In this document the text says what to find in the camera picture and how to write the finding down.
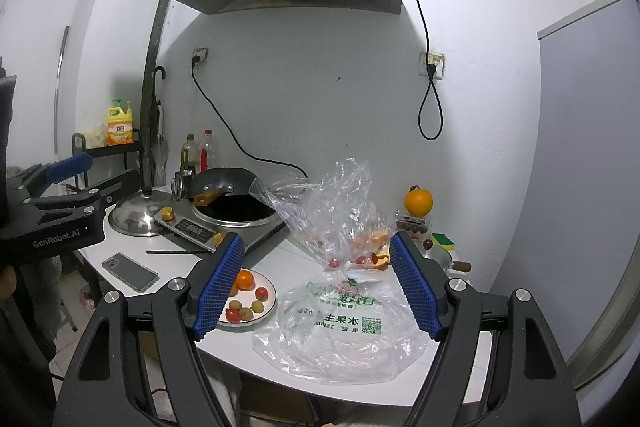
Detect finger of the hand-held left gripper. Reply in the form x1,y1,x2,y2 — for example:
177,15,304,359
22,169,142,226
6,152,94,200

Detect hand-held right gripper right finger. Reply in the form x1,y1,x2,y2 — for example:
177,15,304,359
389,231,583,427

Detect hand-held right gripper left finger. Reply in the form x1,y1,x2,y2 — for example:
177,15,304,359
52,232,246,427

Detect white plate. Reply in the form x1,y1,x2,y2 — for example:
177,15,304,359
216,268,277,329

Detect green printed plastic bag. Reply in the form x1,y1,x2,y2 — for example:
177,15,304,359
251,277,431,385

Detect person's left hand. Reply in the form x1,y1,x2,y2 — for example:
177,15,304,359
0,266,17,303

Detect small steel pot with lid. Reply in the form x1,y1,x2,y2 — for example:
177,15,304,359
420,237,472,275

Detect steel pot lid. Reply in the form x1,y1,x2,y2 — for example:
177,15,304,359
108,187,173,238

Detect black metal rack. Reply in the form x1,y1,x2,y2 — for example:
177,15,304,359
71,133,143,192

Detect clear cherry tomato box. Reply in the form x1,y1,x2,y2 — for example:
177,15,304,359
395,209,433,235

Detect yellow dish soap bottle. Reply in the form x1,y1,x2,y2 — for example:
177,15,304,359
106,99,135,146

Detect steel induction cooker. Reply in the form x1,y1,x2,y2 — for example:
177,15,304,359
152,192,291,254

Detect steel cup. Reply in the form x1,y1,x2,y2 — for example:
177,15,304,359
171,169,196,202

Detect smartphone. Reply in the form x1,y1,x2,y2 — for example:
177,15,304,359
101,252,160,294

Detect orange with green leaf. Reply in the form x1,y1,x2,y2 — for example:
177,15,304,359
404,185,434,218

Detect dark oil bottle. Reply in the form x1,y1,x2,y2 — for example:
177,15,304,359
180,134,197,172

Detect dark wok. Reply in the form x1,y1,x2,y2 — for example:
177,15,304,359
186,167,258,208

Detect clear plastic bag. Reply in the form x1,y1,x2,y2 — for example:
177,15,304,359
248,159,396,273

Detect red capped sauce bottle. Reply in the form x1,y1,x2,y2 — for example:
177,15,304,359
198,129,216,172

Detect white door panel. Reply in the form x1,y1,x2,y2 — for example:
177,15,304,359
537,0,640,388

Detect umbrella with black handle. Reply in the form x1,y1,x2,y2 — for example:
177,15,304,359
150,66,170,188

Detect metal door handle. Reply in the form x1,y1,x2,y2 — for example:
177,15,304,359
54,26,71,155

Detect black cooker cable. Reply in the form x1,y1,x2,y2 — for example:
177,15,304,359
191,54,308,180

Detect black range hood cable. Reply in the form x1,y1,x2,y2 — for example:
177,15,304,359
404,0,445,141

